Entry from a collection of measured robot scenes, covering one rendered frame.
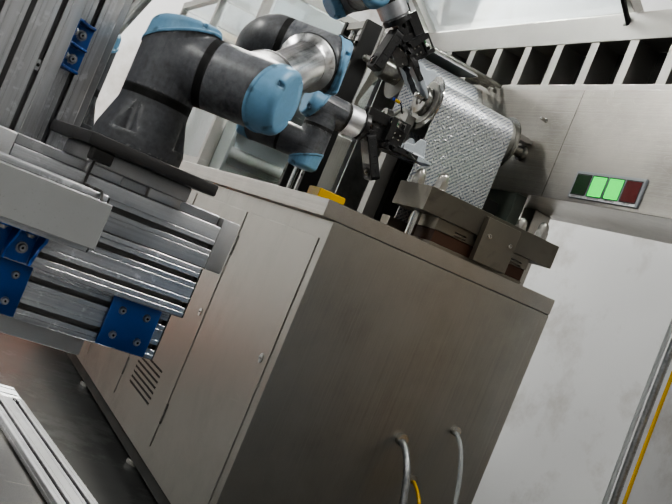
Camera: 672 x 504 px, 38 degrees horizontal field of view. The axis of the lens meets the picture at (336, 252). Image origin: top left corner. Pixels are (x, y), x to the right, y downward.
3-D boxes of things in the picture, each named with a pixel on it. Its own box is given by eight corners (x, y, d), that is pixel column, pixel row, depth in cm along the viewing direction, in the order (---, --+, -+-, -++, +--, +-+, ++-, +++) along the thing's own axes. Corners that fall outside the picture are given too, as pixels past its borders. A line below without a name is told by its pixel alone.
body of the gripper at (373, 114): (414, 126, 239) (374, 106, 234) (400, 158, 239) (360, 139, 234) (400, 125, 246) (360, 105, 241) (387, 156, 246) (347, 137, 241)
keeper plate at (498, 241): (468, 258, 233) (485, 215, 233) (499, 272, 237) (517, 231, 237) (473, 260, 230) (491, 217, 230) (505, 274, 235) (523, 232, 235)
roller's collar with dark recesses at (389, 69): (371, 76, 274) (380, 55, 274) (388, 85, 277) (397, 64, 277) (381, 76, 269) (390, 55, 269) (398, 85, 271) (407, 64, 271)
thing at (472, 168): (403, 187, 245) (431, 120, 246) (475, 221, 256) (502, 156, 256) (404, 187, 245) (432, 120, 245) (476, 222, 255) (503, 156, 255)
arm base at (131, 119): (107, 138, 148) (132, 78, 148) (79, 128, 161) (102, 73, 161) (192, 174, 156) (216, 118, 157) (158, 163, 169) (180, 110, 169)
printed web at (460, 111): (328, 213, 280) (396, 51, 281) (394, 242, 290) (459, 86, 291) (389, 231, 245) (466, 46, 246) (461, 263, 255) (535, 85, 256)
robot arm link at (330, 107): (292, 115, 235) (306, 83, 235) (330, 134, 239) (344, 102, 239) (304, 116, 227) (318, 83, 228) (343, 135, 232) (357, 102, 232)
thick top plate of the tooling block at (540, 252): (391, 202, 240) (401, 179, 240) (514, 258, 257) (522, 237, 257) (422, 209, 226) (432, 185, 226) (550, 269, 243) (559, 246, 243)
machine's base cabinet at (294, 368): (35, 327, 437) (109, 150, 438) (165, 370, 464) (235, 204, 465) (177, 590, 209) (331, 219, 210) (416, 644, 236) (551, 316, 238)
